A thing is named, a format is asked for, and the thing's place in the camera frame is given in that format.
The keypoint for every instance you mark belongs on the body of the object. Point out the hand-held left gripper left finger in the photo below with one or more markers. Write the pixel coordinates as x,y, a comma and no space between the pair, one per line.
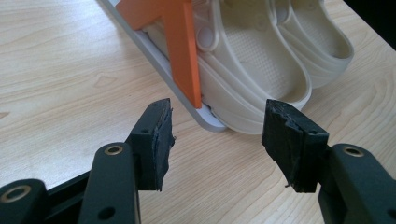
154,149

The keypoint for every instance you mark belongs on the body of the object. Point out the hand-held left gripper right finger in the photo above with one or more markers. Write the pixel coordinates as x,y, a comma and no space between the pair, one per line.
292,146

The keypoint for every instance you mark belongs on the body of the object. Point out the white shoe rack orange posts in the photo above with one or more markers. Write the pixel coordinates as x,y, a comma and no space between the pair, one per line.
183,62

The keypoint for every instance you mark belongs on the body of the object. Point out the cream perforated clog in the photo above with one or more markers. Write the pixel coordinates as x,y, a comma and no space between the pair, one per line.
320,46
249,62

